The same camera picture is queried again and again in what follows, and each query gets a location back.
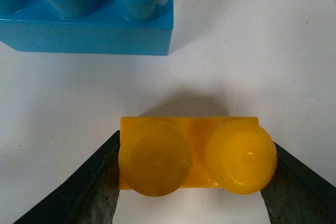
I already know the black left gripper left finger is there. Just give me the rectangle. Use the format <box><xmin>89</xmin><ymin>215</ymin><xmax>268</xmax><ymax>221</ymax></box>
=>
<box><xmin>16</xmin><ymin>131</ymin><xmax>120</xmax><ymax>223</ymax></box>

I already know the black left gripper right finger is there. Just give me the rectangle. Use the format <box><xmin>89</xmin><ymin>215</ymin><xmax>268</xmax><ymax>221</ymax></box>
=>
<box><xmin>260</xmin><ymin>144</ymin><xmax>335</xmax><ymax>223</ymax></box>

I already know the yellow two-stud block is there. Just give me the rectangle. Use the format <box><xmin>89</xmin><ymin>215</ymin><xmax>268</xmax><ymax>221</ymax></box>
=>
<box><xmin>118</xmin><ymin>116</ymin><xmax>278</xmax><ymax>197</ymax></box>

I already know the blue studded block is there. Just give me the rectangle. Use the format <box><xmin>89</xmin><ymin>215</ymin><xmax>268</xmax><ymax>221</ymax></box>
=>
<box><xmin>1</xmin><ymin>0</ymin><xmax>173</xmax><ymax>56</ymax></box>

